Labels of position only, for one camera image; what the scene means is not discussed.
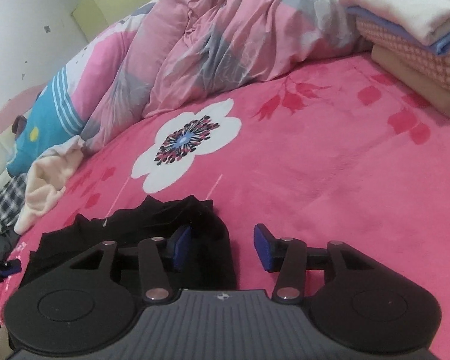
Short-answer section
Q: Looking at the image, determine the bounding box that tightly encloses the pink grey floral duvet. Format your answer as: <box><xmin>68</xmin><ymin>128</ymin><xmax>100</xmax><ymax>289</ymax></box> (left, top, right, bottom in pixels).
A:
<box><xmin>82</xmin><ymin>0</ymin><xmax>366</xmax><ymax>154</ymax></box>

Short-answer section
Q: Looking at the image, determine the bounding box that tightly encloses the folded blue garment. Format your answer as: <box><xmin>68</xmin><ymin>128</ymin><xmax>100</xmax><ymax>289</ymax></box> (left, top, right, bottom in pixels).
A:
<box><xmin>346</xmin><ymin>6</ymin><xmax>450</xmax><ymax>56</ymax></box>

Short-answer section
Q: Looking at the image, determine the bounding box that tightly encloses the blue pink striped pillow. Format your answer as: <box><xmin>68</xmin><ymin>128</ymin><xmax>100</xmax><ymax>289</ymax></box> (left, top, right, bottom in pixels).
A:
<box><xmin>7</xmin><ymin>0</ymin><xmax>159</xmax><ymax>176</ymax></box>

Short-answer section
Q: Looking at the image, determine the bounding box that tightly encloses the pink floral bed blanket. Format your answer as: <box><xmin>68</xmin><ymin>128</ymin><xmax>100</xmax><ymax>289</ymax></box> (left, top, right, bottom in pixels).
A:
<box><xmin>15</xmin><ymin>55</ymin><xmax>450</xmax><ymax>359</ymax></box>

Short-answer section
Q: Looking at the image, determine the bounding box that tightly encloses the folded pink checked garment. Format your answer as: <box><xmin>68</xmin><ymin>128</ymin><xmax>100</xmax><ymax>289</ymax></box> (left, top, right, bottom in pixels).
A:
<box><xmin>356</xmin><ymin>17</ymin><xmax>450</xmax><ymax>90</ymax></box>

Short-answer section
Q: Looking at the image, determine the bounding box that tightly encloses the folded white fleece garment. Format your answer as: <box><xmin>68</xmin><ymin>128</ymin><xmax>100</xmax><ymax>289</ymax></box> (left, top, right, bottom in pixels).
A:
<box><xmin>314</xmin><ymin>0</ymin><xmax>450</xmax><ymax>48</ymax></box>

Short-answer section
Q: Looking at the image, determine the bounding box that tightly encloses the black white plaid garment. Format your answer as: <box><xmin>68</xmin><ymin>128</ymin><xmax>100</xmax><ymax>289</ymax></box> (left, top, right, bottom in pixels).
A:
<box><xmin>0</xmin><ymin>173</ymin><xmax>27</xmax><ymax>229</ymax></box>

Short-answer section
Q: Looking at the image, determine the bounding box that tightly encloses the folded beige garment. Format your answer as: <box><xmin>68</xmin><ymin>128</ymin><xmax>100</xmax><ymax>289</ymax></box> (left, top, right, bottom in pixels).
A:
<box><xmin>371</xmin><ymin>45</ymin><xmax>450</xmax><ymax>118</ymax></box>

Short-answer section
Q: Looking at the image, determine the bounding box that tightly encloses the cream white fleece garment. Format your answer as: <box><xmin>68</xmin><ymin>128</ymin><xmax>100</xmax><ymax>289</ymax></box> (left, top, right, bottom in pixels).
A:
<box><xmin>13</xmin><ymin>136</ymin><xmax>84</xmax><ymax>236</ymax></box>

